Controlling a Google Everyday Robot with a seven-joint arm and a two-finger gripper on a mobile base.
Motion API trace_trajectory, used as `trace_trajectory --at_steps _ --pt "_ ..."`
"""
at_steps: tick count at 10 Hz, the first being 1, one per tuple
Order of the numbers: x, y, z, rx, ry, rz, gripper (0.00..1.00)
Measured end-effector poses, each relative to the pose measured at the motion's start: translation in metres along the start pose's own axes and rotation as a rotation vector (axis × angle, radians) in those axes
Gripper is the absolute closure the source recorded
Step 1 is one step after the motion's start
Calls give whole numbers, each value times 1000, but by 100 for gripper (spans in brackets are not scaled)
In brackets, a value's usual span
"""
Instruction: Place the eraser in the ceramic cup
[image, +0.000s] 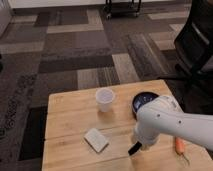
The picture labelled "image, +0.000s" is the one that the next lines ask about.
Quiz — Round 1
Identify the dark blue bowl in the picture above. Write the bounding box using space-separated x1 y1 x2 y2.
132 92 158 116

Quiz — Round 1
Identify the black eraser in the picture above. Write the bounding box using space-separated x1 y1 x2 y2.
128 142 142 156

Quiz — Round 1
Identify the white rectangular sponge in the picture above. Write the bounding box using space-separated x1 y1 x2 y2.
84 128 109 153

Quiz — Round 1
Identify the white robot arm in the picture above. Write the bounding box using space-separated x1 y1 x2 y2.
134 95 213 150

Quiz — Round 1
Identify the orange carrot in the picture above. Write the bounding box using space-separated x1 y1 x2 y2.
175 137 190 163

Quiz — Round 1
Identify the black office chair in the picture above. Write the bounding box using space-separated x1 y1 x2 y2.
163 0 213 115

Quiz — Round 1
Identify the white ceramic cup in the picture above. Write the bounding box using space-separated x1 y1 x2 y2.
95 88 115 112

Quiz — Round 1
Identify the black wheeled cart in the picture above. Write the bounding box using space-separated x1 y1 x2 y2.
103 0 142 19

